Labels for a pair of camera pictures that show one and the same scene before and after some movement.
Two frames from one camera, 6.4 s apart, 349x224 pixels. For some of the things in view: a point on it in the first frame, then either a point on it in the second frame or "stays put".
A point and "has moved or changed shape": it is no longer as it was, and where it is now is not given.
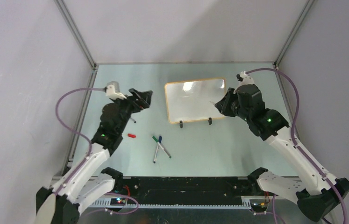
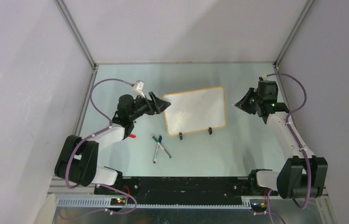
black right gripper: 223,105 → 243,104
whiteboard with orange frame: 190,100 has moved or changed shape
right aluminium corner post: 293,33 stays put
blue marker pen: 160,140 stays put
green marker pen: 164,150 stays put
